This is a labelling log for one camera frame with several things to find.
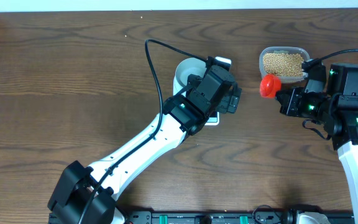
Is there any red plastic measuring scoop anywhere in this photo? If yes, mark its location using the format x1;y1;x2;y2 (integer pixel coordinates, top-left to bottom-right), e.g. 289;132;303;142
259;73;282;98

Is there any white digital kitchen scale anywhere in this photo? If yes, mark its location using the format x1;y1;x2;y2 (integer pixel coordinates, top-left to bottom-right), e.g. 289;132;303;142
173;75;220;126

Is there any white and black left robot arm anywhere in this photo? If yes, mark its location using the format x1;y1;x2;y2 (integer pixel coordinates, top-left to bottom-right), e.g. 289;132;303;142
47;65;241;223

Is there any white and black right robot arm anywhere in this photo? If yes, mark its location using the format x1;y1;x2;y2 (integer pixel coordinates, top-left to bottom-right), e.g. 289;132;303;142
275;61;358;223

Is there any white plastic bowl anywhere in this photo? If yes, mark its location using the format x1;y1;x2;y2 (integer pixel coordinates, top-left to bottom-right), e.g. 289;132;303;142
173;58;206;95

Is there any clear container of soybeans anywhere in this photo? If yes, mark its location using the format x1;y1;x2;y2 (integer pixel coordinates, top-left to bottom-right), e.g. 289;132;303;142
259;47;310;84

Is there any black mounting rail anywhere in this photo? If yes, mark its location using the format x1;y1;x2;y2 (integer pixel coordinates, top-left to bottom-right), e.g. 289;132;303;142
48;210;356;224

